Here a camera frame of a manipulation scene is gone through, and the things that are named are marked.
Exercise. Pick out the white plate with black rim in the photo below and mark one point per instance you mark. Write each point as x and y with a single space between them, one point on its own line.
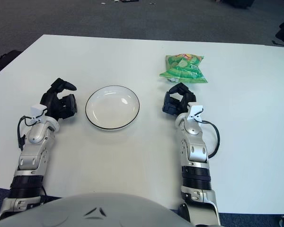
112 107

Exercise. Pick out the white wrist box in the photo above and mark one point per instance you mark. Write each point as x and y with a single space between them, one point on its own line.
194 110
38 110

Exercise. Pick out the grey robot torso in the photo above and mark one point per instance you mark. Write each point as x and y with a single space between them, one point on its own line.
97 212

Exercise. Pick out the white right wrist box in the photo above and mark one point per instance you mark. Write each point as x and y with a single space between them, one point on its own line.
194 110

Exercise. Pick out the black backpack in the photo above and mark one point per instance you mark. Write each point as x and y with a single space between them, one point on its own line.
4 61

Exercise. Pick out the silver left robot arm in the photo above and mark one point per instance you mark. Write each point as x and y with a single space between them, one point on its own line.
35 134

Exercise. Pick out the green potato chips bag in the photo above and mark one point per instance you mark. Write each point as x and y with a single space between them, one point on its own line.
182 68

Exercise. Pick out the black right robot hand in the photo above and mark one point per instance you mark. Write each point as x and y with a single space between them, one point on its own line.
189 97

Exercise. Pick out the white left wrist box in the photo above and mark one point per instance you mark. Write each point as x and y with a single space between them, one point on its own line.
38 110

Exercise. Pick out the black bulky object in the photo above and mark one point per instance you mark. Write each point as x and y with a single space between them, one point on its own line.
241 2

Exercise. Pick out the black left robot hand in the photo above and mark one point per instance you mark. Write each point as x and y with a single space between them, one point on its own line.
53 101

